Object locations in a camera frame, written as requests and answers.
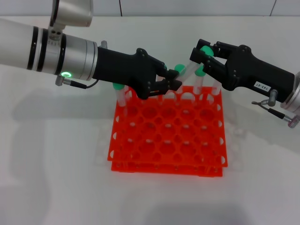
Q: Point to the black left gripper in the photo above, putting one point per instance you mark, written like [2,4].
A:
[126,68]

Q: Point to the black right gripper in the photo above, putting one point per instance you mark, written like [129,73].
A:
[248,72]

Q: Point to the orange plastic test tube rack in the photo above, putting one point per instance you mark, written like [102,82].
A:
[164,131]

